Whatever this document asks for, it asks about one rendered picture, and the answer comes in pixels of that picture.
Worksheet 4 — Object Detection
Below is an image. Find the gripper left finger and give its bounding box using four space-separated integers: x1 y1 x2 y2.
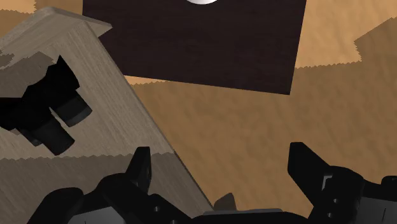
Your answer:
27 146 193 224

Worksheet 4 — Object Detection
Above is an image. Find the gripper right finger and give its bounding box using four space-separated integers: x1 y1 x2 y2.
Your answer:
287 141 397 224

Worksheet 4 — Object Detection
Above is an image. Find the pale wooden table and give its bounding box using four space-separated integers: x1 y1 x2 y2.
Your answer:
0 6 215 224

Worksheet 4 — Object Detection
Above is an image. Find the black object with cylinders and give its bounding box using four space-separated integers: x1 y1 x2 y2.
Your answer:
0 55 93 157

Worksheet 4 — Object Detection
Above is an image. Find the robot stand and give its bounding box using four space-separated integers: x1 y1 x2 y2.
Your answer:
81 0 308 95

